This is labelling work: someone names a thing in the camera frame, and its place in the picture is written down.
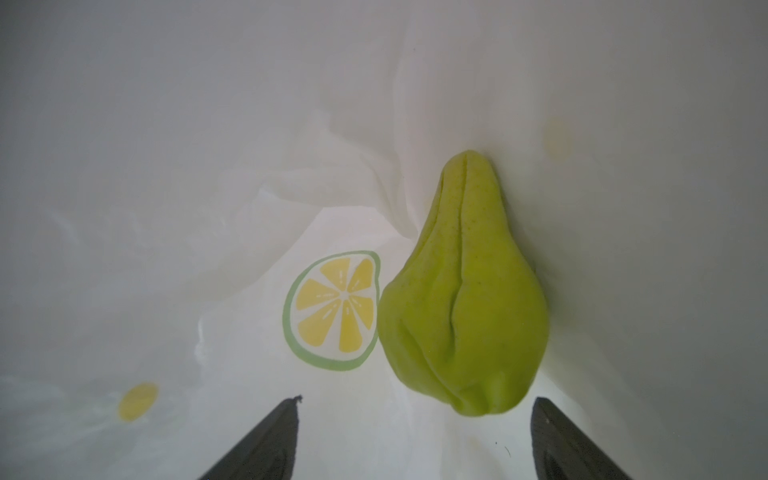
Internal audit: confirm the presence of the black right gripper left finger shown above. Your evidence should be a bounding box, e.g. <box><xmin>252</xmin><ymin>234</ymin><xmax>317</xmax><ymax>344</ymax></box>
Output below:
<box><xmin>200</xmin><ymin>395</ymin><xmax>302</xmax><ymax>480</ymax></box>

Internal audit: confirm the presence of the green fake pear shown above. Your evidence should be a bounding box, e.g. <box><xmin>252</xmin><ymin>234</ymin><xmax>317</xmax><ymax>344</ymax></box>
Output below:
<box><xmin>377</xmin><ymin>151</ymin><xmax>549</xmax><ymax>417</ymax></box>

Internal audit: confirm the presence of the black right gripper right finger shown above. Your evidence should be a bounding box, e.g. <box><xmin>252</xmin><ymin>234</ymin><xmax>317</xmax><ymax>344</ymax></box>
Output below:
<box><xmin>530</xmin><ymin>397</ymin><xmax>631</xmax><ymax>480</ymax></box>

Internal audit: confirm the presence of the white plastic bag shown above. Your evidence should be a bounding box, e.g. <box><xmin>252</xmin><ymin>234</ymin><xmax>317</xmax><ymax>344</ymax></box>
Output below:
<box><xmin>1</xmin><ymin>1</ymin><xmax>767</xmax><ymax>479</ymax></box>

